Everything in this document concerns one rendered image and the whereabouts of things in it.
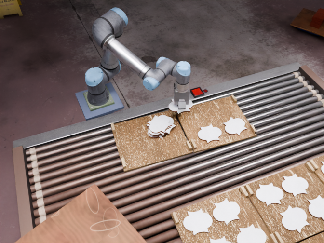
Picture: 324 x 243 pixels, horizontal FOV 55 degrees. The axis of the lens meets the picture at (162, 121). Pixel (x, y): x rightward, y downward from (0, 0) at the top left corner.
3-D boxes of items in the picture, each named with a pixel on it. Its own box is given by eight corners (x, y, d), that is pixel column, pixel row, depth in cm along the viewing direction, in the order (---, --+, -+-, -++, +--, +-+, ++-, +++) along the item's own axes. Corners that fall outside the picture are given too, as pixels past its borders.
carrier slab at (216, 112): (174, 111, 203) (174, 109, 202) (231, 97, 211) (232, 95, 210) (194, 153, 181) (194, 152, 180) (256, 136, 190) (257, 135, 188)
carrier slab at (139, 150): (110, 126, 194) (110, 124, 193) (172, 111, 203) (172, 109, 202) (124, 172, 173) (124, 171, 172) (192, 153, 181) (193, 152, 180)
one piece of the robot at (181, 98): (174, 93, 167) (173, 114, 179) (191, 93, 167) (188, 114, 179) (173, 78, 174) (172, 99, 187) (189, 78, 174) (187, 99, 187)
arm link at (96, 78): (83, 89, 205) (79, 74, 194) (97, 77, 212) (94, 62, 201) (97, 97, 201) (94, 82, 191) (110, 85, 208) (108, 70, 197)
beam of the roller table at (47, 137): (16, 146, 192) (12, 140, 187) (294, 67, 242) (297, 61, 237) (17, 157, 187) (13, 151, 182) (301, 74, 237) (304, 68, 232)
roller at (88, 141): (28, 159, 184) (25, 154, 180) (300, 78, 230) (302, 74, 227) (29, 166, 181) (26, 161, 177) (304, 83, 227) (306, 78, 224)
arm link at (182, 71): (180, 57, 166) (194, 63, 163) (179, 73, 174) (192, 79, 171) (172, 65, 162) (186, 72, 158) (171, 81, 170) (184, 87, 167)
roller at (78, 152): (29, 166, 181) (26, 161, 177) (304, 83, 227) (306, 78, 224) (30, 172, 178) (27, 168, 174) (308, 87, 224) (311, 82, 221)
